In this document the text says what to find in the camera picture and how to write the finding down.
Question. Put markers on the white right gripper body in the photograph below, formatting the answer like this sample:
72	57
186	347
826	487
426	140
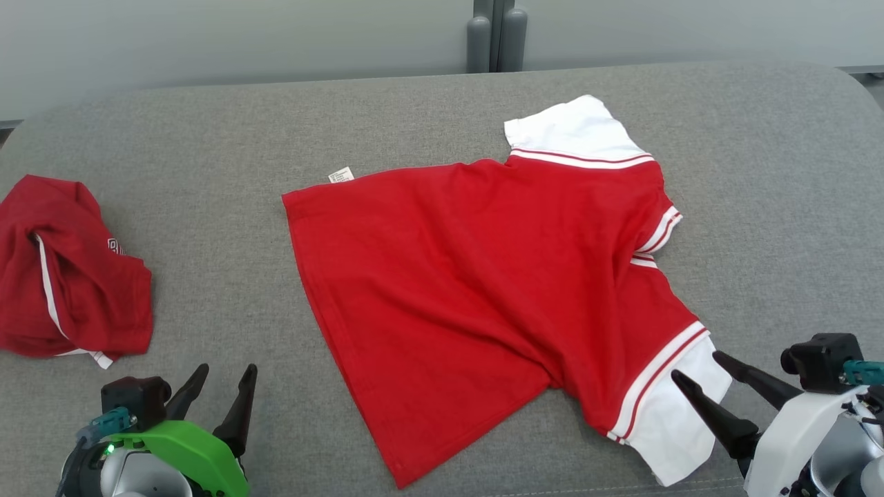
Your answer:
787	442

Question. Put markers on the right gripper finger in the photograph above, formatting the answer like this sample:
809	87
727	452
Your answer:
766	386
725	424

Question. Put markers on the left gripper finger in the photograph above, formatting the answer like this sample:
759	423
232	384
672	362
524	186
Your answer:
240	421
186	393

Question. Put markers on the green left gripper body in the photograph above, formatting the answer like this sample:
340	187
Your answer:
200	459

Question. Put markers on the red shorts with white stripe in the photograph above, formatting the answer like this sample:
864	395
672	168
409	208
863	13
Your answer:
83	290

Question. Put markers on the red shirt with white sleeves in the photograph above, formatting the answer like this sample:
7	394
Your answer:
469	276

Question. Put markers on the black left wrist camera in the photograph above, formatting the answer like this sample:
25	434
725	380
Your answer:
135	400

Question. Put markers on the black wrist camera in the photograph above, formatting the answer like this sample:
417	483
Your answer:
825	362
135	400

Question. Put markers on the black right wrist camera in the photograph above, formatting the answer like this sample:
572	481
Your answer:
825	362

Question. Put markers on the grey partition post rounded feet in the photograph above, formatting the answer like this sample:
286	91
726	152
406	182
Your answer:
497	38

